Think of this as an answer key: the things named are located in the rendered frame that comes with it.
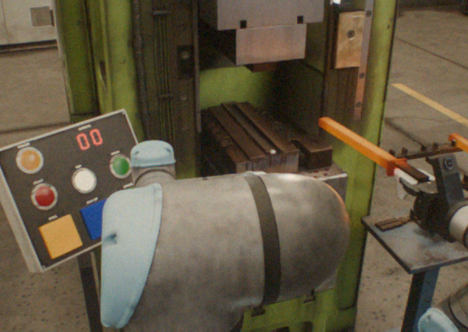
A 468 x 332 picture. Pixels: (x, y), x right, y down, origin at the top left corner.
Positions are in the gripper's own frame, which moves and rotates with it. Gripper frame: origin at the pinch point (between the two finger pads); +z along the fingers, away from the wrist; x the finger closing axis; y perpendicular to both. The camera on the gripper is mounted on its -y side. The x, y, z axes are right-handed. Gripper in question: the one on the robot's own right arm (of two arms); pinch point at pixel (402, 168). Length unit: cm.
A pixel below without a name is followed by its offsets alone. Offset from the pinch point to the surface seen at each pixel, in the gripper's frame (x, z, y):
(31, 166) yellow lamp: -78, 24, -4
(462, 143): 52, 36, 18
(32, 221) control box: -80, 18, 6
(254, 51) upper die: -19.3, 40.7, -19.2
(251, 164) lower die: -20.0, 42.0, 14.3
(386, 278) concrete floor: 66, 83, 111
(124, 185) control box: -58, 28, 6
